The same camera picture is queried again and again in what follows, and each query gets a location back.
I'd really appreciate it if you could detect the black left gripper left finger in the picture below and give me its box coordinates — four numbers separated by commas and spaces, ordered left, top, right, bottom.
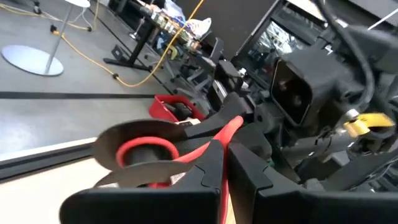
58, 139, 226, 224

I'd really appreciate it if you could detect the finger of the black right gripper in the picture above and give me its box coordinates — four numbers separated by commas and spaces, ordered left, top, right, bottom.
183, 91, 254, 139
232, 123, 274, 160

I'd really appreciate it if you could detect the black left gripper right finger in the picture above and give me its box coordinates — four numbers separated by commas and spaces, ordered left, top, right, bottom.
228, 142, 398, 224

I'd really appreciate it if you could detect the red wire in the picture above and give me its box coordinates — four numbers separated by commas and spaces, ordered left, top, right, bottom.
115, 115, 245, 224

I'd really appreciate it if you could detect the black wire spool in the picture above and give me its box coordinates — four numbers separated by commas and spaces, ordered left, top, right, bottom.
91, 119, 203, 189

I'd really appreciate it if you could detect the red plastic bin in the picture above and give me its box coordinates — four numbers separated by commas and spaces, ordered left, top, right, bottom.
148, 93, 206, 123

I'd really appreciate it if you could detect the black office chair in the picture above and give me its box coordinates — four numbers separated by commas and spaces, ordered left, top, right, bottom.
173, 36, 225, 91

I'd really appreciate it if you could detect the white plastic bag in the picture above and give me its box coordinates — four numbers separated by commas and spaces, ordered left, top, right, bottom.
185, 17, 213, 40

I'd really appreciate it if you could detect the black cluttered desk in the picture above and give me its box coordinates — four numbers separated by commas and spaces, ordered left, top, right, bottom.
103, 0, 218, 73

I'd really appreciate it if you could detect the round metal floor stand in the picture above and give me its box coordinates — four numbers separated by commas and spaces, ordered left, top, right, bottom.
0, 2, 75, 77

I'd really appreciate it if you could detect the yellow extension cord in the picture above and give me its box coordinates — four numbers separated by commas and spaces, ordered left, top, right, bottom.
49, 0, 206, 88

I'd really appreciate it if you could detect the black aluminium frame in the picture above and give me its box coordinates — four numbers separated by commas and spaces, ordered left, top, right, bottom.
0, 142, 105, 182

